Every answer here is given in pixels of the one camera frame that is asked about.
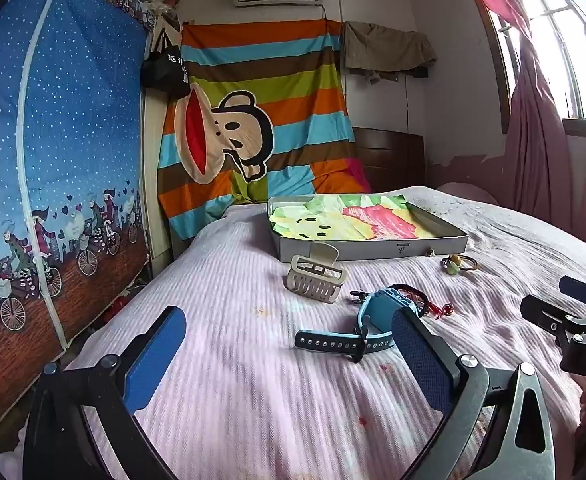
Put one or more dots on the striped monkey print sheet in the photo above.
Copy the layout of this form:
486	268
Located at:
283	85

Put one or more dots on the dark wooden headboard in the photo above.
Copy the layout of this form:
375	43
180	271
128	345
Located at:
388	160

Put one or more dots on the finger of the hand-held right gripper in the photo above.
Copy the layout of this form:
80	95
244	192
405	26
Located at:
540	310
580	287

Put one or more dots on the blue bicycle print wardrobe cover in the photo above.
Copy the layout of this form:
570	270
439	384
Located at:
73	135

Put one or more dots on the pink pillow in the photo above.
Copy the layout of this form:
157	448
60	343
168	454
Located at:
465	194

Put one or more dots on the khaki hanging cloth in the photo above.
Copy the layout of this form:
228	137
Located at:
388	45

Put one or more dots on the pink striped bed sheet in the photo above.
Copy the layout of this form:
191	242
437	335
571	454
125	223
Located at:
253	385

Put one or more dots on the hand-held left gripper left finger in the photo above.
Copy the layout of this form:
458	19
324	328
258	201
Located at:
155	360

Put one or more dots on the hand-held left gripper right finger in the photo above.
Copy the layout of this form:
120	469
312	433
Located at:
420	360

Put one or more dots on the pink curtain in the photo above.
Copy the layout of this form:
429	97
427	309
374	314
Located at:
538	150

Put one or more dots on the shallow grey cardboard box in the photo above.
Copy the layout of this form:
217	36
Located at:
373	251

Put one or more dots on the beige hair claw clip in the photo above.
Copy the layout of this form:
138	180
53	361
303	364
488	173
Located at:
313	285

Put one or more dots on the blue watch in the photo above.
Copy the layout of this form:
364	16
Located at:
328	342

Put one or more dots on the colourful bear print cloth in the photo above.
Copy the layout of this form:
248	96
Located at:
373	216

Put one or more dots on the black bag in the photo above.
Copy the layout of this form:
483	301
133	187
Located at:
165	72

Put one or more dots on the light wooden panel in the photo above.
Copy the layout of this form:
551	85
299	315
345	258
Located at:
153	185

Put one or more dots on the window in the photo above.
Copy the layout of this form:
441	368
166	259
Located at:
563	60

